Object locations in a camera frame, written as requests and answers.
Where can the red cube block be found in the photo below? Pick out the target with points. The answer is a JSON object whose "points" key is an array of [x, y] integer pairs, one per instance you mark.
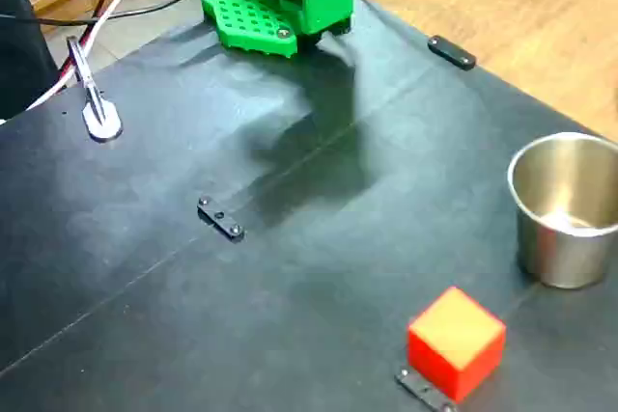
{"points": [[449, 359]]}

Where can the metal clamp with grey pad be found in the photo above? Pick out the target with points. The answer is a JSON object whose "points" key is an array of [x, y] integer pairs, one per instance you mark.
{"points": [[101, 125]]}

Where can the stainless steel cup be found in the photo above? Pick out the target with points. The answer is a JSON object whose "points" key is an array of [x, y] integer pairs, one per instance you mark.
{"points": [[555, 257]]}

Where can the large black blurry object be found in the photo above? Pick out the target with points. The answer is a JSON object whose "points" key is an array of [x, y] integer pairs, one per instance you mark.
{"points": [[21, 45]]}

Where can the black screwed bracket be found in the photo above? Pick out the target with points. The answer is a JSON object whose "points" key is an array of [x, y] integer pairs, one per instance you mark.
{"points": [[219, 215], [420, 390], [451, 52]]}

